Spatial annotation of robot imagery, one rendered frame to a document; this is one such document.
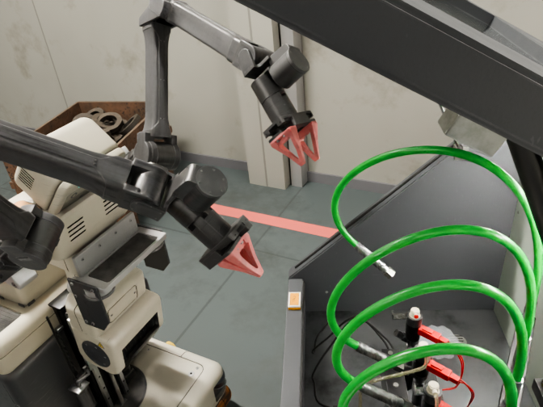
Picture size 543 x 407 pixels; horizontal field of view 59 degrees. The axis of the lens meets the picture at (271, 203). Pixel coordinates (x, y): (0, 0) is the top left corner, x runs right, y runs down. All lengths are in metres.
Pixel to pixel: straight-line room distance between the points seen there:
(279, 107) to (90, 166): 0.39
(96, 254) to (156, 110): 0.41
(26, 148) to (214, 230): 0.32
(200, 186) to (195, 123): 3.18
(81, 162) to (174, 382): 1.31
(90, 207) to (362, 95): 2.24
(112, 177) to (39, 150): 0.11
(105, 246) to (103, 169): 0.55
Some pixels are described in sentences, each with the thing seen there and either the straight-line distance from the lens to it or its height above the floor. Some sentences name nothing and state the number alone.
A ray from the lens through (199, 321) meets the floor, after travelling 2.57.
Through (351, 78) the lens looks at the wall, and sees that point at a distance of 3.18.
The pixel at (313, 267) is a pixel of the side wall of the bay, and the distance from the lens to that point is 1.26.
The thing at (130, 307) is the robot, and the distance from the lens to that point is 1.53.
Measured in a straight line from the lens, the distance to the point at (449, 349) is 0.64.
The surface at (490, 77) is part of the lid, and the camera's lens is 0.31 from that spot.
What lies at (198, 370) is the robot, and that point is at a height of 0.28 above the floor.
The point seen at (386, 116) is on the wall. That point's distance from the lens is 3.20.
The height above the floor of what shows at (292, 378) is 0.95.
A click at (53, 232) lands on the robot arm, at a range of 1.10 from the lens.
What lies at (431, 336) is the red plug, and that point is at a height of 1.11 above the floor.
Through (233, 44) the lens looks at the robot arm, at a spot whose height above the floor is 1.54.
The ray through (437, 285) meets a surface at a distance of 0.67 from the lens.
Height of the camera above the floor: 1.80
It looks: 32 degrees down
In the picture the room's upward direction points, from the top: 6 degrees counter-clockwise
